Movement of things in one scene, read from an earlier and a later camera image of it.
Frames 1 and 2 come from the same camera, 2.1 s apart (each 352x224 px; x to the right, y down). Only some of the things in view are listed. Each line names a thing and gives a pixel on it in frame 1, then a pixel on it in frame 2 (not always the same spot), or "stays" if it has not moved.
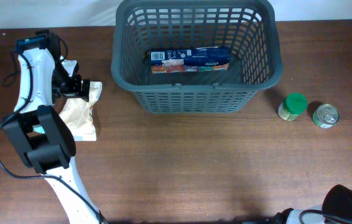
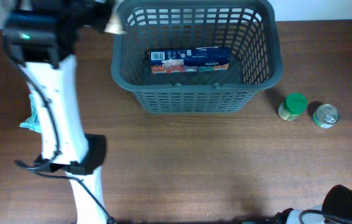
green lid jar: (295, 104) stays
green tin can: (326, 116) stays
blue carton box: (189, 60) stays
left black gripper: (74, 90) -> (106, 9)
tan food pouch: (77, 112) -> (114, 25)
